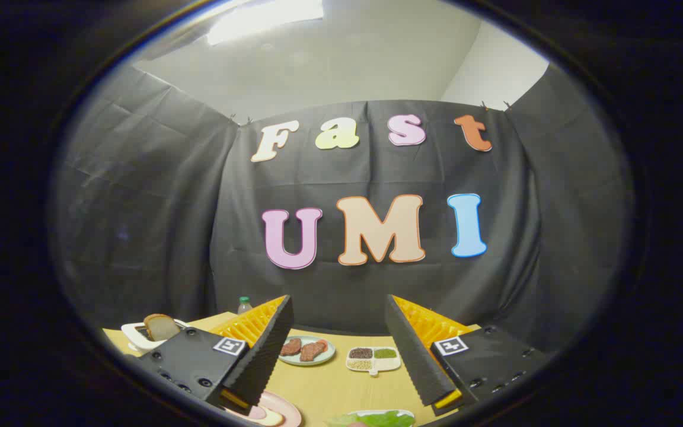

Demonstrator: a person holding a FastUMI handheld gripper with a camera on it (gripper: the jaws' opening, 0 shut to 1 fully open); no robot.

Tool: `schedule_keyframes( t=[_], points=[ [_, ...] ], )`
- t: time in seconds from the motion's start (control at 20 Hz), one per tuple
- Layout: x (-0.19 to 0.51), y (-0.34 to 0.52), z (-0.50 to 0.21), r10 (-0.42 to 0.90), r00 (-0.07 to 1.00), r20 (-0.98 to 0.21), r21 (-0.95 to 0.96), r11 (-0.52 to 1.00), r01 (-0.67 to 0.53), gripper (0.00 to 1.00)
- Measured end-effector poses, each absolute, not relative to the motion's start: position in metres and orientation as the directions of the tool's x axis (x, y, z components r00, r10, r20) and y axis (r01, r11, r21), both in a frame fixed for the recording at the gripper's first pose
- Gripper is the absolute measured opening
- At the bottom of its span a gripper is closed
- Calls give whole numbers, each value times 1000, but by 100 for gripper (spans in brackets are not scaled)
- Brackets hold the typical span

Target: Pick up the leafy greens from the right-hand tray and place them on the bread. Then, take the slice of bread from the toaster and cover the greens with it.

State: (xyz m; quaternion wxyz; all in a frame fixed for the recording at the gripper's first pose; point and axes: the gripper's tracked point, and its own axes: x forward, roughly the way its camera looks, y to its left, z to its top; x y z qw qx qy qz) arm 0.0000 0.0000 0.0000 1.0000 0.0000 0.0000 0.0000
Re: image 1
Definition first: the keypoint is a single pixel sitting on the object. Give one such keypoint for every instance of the light blue plate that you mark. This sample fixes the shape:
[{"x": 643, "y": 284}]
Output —
[{"x": 328, "y": 356}]

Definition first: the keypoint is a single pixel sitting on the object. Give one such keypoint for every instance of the large brown steak piece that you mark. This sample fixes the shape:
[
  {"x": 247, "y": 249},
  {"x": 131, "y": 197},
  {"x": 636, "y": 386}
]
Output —
[{"x": 313, "y": 350}]

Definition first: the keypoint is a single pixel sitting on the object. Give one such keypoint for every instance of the brown-crust bread slice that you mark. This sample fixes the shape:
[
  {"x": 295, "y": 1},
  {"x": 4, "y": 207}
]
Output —
[{"x": 161, "y": 327}]

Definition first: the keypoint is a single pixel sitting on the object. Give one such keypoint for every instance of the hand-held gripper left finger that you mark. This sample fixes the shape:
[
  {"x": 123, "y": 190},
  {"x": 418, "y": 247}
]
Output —
[{"x": 269, "y": 351}]

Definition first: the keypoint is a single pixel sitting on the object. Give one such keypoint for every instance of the white divided seasoning dish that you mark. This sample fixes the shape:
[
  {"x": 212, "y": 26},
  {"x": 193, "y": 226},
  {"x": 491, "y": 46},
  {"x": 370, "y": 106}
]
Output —
[{"x": 374, "y": 360}]

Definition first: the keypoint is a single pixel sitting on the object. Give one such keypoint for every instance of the black backdrop cloth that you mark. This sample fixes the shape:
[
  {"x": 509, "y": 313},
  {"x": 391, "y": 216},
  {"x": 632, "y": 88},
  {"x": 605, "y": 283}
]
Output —
[{"x": 377, "y": 284}]

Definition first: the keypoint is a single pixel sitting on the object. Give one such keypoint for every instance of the pink plate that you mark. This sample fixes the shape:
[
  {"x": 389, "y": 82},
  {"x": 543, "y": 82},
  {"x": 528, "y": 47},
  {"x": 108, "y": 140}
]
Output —
[{"x": 289, "y": 410}]

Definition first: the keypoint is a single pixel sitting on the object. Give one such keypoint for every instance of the clear plastic water bottle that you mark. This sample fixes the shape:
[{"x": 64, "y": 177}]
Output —
[{"x": 244, "y": 306}]

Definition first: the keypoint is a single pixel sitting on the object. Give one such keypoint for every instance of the green lettuce leaf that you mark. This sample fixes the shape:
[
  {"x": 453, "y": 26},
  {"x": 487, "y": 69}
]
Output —
[{"x": 383, "y": 420}]

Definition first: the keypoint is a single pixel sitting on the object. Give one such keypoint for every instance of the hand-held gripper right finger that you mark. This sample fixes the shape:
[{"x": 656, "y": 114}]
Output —
[{"x": 408, "y": 351}]

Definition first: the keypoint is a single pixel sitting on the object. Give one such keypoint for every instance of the white oval plate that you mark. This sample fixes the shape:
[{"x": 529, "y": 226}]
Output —
[{"x": 408, "y": 413}]

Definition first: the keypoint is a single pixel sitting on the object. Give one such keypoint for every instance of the small brown steak piece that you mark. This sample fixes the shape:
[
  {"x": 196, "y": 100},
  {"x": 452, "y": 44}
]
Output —
[{"x": 290, "y": 347}]

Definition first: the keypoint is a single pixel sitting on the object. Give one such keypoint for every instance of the white toaster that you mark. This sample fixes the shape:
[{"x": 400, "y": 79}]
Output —
[{"x": 134, "y": 336}]

